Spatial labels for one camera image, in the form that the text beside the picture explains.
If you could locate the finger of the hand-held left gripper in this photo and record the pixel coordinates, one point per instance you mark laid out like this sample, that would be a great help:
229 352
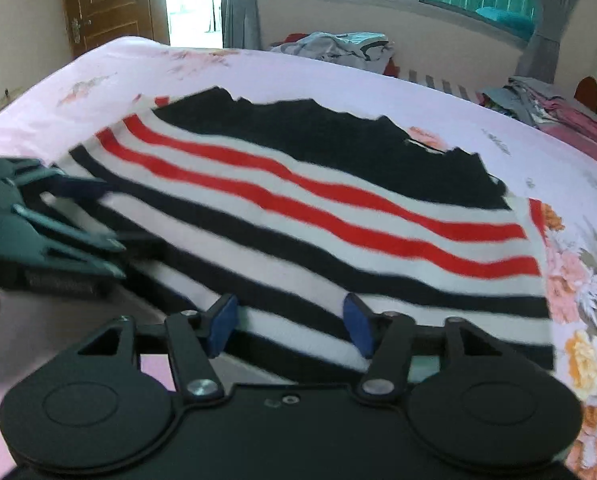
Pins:
78 187
63 240

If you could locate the pile of grey clothes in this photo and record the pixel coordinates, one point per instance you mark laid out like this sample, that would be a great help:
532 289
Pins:
333 50

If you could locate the brown wooden door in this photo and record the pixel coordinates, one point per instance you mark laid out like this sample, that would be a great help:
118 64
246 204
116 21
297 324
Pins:
108 5

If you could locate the teal pillow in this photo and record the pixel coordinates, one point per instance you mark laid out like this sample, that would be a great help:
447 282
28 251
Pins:
503 20

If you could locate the grey curtain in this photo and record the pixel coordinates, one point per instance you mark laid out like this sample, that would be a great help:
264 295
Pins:
241 5
548 25

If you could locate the pink floral bed sheet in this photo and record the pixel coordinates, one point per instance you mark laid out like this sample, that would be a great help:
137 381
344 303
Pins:
568 280

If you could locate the stack of folded pink clothes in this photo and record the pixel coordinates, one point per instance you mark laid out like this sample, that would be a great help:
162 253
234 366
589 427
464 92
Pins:
553 105

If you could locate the striped knit sweater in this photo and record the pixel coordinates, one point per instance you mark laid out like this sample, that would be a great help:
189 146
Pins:
303 220

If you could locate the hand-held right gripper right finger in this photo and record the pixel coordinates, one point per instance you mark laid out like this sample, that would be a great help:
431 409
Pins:
358 327

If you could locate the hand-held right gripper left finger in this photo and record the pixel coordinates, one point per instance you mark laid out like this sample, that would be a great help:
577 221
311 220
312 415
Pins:
222 325

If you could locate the red and white headboard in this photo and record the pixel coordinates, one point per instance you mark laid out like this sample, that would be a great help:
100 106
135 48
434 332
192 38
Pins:
587 92

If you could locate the striped mattress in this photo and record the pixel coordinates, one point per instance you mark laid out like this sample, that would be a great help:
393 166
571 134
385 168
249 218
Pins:
438 82

